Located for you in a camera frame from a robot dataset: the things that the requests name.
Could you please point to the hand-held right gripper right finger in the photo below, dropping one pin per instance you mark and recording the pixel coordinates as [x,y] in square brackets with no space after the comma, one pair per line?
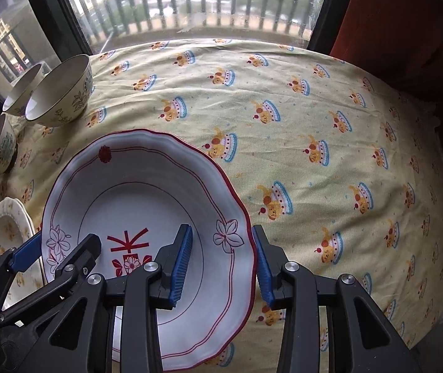
[264,268]

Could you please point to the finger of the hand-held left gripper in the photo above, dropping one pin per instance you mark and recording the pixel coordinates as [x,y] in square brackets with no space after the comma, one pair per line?
[77,260]
[25,254]

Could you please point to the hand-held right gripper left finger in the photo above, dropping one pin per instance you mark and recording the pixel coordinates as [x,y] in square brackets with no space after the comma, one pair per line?
[182,264]

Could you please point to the large ruffled yellow flower plate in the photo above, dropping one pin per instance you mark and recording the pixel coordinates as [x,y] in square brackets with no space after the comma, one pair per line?
[5,233]

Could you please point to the white red-rimmed plate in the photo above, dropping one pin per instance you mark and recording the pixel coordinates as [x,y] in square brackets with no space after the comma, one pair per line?
[136,202]

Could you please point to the yellow printed tablecloth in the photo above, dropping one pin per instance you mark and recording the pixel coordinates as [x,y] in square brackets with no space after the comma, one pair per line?
[303,124]

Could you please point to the red curtain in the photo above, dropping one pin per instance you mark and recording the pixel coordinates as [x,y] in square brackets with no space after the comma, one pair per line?
[400,27]

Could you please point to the black window frame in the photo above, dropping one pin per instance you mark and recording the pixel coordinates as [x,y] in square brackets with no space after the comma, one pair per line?
[66,15]

